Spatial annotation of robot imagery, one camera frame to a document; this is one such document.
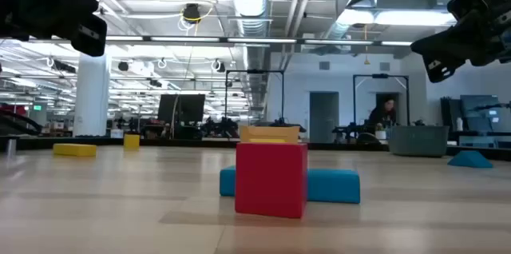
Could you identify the grey metal post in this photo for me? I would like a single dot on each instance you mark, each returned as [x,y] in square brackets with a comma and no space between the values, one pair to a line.
[10,148]

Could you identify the yellow cube block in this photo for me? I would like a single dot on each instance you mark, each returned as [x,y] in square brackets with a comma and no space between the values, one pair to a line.
[131,142]

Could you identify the long ceiling light rail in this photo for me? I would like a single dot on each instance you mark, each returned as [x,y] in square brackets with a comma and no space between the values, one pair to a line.
[259,40]

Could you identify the black background robot arm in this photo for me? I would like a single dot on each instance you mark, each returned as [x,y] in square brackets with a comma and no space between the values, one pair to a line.
[279,123]

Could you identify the red cube block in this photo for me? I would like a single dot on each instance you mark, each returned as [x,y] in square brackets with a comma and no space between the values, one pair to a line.
[271,180]

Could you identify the black gantry frame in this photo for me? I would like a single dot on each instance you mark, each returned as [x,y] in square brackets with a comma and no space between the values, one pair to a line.
[254,71]
[380,75]

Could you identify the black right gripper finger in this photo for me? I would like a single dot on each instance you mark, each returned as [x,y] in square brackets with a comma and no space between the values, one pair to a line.
[441,69]
[447,46]

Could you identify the black monitor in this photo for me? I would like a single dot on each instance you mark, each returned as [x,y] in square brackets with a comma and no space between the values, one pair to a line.
[181,108]

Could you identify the orange plastic bin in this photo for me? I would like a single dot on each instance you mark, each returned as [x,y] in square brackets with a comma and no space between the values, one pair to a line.
[269,132]

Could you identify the person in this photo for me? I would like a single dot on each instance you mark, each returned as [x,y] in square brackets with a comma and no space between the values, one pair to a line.
[383,116]

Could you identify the white bottle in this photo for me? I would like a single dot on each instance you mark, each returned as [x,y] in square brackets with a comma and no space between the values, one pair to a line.
[459,124]

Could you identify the black ceiling device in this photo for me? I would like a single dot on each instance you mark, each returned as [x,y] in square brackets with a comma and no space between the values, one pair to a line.
[191,12]

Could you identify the long blue block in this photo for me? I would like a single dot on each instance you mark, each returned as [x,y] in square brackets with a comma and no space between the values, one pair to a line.
[333,186]

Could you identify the blue wedge block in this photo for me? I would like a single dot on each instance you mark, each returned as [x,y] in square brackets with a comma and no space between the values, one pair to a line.
[471,161]

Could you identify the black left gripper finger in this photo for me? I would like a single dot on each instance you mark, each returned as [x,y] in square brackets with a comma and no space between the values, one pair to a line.
[52,4]
[89,36]

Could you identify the grey door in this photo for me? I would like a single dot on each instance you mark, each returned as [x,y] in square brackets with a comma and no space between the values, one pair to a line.
[324,116]

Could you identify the long yellow block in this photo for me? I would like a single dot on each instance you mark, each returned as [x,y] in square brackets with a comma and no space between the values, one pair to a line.
[74,150]

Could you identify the blue plastic bin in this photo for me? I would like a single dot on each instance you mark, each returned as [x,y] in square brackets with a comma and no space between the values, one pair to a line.
[418,142]

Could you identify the white column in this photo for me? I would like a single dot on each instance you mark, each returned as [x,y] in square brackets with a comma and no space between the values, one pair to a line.
[92,94]

